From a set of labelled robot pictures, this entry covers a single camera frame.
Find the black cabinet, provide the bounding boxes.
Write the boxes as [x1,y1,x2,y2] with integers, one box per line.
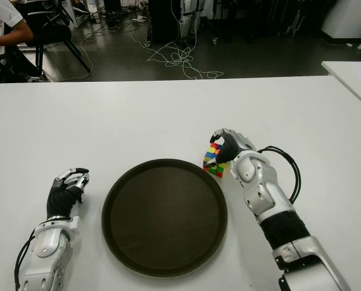
[148,0,181,46]

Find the person in white shirt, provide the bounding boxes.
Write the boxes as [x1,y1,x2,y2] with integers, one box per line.
[0,0,48,95]

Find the black chair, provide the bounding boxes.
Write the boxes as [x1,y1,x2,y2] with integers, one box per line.
[16,0,92,80]

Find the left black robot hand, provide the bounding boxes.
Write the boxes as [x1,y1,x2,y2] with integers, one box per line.
[45,167,90,219]

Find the white box cabinet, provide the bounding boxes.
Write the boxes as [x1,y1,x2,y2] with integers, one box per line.
[320,0,361,40]

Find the silver humanoid robot legs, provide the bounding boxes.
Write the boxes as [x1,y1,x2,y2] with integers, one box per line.
[179,0,201,40]

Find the multicoloured Rubik's cube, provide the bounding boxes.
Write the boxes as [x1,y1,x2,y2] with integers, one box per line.
[202,143,231,178]

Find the tangled white floor cable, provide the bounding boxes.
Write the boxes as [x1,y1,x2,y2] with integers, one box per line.
[131,30,225,80]

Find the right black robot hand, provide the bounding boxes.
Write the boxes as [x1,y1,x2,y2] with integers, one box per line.
[205,128,257,170]

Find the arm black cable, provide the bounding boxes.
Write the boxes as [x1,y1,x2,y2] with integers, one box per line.
[257,145,302,203]
[13,229,38,291]

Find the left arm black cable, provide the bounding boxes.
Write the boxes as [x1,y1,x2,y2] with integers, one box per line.
[13,229,38,291]

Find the dark brown round plate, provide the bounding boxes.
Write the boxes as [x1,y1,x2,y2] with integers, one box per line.
[101,158,229,278]

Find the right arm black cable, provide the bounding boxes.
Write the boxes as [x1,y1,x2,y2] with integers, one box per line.
[257,145,302,203]

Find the white side table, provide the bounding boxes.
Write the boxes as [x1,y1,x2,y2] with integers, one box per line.
[320,61,361,115]

